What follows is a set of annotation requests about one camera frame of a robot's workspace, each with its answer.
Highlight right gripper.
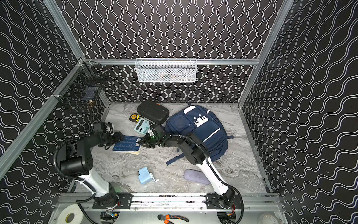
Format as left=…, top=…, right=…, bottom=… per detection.
left=136, top=133, right=159, bottom=148

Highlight blue book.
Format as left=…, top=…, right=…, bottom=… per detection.
left=112, top=135, right=142, bottom=155

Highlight navy blue backpack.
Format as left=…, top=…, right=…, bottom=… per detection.
left=165, top=105, right=234, bottom=161

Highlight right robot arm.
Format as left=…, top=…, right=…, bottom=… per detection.
left=139, top=124, right=244, bottom=215

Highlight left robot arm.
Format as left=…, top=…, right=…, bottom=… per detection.
left=53, top=122, right=124, bottom=209

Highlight black zippered case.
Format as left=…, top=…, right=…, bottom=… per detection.
left=137, top=100, right=170, bottom=125

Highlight light blue pencil sharpener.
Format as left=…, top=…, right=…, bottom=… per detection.
left=138, top=167, right=159, bottom=185

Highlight purple glasses case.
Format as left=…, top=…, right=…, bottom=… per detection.
left=184, top=169, right=211, bottom=185

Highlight teal calculator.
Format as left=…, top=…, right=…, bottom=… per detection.
left=134, top=118, right=151, bottom=135

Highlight yellow black tape measure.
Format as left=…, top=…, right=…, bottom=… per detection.
left=129, top=113, right=140, bottom=123

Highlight white tape roll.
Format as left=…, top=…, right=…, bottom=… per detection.
left=56, top=204, right=84, bottom=224

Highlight white roll right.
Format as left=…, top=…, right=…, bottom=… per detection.
left=257, top=214, right=280, bottom=224

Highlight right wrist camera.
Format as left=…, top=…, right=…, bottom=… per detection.
left=150, top=123, right=162, bottom=135

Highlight black wire basket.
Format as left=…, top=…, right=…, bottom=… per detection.
left=55, top=62, right=110, bottom=113

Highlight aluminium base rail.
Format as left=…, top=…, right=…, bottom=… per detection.
left=55, top=192, right=280, bottom=212

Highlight orange handled pliers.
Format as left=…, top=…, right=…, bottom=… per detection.
left=157, top=214, right=189, bottom=224

